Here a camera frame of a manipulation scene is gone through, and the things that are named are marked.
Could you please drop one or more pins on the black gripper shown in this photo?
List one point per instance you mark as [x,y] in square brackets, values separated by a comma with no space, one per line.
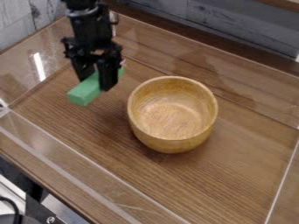
[93,45]

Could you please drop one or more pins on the green rectangular block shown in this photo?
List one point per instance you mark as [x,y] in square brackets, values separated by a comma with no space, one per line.
[87,91]

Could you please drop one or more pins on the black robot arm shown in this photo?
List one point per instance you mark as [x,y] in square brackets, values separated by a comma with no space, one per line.
[86,4]

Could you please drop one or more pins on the brown wooden bowl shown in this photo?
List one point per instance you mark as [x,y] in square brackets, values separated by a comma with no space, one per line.
[173,111]

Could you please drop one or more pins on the clear acrylic corner bracket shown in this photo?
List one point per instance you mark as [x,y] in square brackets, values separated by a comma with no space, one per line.
[114,22]

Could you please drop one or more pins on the clear acrylic tray wall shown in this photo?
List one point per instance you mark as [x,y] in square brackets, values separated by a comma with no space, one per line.
[238,179]

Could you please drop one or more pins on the black metal mount with bolt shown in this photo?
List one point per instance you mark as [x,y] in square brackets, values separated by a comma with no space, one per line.
[41,213]

